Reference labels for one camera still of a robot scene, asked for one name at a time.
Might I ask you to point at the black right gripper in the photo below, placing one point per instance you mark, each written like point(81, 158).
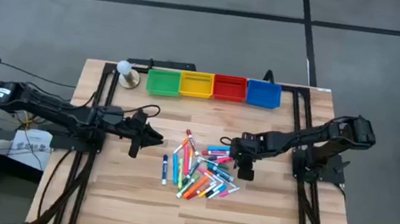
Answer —
point(248, 159)

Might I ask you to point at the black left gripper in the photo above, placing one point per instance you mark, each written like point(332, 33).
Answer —
point(137, 134)

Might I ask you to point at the cyan highlighter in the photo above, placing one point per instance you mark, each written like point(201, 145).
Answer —
point(175, 168)
point(218, 148)

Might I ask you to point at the green cap small marker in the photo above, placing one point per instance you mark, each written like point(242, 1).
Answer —
point(222, 166)

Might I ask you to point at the purple cap small marker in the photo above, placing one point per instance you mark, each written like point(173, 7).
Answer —
point(211, 157)
point(229, 182)

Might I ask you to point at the teal Expo marker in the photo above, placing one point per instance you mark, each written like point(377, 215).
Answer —
point(221, 172)

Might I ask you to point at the dark red Expo marker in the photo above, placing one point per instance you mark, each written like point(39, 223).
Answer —
point(192, 142)

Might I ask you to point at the pink red highlighter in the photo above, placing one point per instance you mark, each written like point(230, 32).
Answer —
point(186, 160)

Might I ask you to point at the dark green Expo marker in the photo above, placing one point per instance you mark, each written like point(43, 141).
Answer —
point(192, 171)

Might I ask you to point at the light green highlighter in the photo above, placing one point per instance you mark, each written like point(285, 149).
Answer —
point(180, 177)

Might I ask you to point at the orange highlighter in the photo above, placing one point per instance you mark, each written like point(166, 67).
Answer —
point(196, 187)

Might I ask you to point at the light green Expo marker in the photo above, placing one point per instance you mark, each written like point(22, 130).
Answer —
point(186, 188)

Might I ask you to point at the red cap small marker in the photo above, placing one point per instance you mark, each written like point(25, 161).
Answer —
point(192, 196)

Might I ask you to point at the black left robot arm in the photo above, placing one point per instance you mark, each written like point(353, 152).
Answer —
point(49, 107)

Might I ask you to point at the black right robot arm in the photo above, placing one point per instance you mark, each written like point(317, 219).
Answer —
point(297, 138)

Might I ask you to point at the green plastic basket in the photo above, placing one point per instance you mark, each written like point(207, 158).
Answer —
point(163, 83)

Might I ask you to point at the red plastic basket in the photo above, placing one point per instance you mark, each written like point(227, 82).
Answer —
point(229, 89)

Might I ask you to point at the blue plastic basket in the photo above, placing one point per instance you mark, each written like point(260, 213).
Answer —
point(263, 94)

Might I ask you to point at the yellow plastic basket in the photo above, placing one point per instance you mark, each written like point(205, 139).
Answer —
point(196, 85)

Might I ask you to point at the white bulb brass lamp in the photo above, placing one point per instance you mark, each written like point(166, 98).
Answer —
point(124, 67)

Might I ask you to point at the black power strip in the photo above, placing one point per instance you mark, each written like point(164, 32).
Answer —
point(167, 64)

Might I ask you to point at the white tape strip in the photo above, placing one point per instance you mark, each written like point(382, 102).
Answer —
point(323, 89)

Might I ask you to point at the white printed paper bag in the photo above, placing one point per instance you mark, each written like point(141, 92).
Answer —
point(30, 151)

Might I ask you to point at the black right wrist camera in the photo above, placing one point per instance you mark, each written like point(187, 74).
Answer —
point(252, 138)

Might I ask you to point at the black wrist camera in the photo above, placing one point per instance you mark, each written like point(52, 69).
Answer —
point(252, 138)
point(112, 115)

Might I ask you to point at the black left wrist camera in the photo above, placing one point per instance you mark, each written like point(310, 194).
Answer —
point(112, 115)

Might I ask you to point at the black aluminium table frame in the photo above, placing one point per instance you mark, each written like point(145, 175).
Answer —
point(83, 185)
point(303, 218)

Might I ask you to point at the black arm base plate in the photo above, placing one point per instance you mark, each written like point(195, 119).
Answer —
point(64, 142)
point(333, 172)

